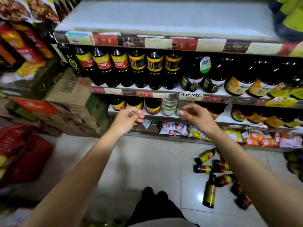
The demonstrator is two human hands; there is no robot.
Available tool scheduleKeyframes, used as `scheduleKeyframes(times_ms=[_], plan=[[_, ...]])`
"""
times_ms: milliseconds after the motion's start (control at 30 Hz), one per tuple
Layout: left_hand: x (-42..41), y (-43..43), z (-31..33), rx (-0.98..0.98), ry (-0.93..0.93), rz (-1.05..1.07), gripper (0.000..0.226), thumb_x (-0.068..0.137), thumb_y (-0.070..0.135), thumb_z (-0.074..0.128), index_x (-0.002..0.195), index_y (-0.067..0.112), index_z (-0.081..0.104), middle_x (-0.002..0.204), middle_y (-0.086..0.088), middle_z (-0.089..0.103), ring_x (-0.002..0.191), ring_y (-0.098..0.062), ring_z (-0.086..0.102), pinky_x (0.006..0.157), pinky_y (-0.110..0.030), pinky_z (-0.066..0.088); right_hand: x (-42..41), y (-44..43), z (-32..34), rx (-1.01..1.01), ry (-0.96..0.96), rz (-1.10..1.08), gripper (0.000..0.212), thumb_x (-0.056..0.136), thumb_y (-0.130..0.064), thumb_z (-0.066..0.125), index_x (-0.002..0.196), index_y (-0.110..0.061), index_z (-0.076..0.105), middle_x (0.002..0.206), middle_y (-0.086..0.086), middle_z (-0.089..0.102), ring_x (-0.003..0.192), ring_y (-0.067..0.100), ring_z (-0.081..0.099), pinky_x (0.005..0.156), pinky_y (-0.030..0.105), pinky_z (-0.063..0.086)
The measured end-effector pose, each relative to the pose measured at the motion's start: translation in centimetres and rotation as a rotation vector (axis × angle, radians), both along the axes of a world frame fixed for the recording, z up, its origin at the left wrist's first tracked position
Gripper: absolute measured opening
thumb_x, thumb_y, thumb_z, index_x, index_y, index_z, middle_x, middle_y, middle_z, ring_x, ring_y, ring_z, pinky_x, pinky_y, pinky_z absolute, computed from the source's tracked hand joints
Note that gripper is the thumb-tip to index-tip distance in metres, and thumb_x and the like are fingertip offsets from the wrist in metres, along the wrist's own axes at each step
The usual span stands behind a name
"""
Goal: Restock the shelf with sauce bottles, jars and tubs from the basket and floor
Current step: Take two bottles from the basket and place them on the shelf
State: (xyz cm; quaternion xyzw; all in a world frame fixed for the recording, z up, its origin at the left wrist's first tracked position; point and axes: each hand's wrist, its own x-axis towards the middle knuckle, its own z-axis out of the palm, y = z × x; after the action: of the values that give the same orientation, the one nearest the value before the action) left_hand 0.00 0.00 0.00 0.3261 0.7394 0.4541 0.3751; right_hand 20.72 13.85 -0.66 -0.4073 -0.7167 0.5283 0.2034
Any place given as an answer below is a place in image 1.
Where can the person's black trousers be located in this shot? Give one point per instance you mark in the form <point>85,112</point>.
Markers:
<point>153,205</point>

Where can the person's left forearm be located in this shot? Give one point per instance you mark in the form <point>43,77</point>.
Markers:
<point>78,179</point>

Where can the row of olive label bottles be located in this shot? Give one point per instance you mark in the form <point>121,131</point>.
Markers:
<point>291,18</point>

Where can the dark gold patterned box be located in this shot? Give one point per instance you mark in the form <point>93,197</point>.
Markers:
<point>35,87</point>

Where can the soy sauce bottles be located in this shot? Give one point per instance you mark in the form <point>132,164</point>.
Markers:
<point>209,193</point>

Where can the handwritten white price tag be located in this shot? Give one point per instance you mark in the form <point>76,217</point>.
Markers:
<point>191,96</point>

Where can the row of large dark bottles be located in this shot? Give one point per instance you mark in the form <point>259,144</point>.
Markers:
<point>155,68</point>

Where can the person's right hand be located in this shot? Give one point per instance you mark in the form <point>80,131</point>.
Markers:
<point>198,118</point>

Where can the red cardboard box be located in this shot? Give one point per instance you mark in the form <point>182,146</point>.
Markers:
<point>35,106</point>

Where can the person's left hand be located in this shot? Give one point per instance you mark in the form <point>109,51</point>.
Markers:
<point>125,120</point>

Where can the orange squeeze bottle red cap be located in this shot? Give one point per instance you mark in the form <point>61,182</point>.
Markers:
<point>14,38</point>

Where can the row of seasoning sachets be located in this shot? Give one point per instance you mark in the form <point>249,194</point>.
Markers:
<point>174,128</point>

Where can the yellow red promo card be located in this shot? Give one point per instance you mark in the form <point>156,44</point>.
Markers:
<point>26,69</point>

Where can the row of short sauce jars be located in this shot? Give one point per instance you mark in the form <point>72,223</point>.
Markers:
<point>152,106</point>

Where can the worn brown cardboard box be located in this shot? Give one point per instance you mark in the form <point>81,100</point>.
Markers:
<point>71,122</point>

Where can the person's right forearm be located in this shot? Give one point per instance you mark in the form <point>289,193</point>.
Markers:
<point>248,177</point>

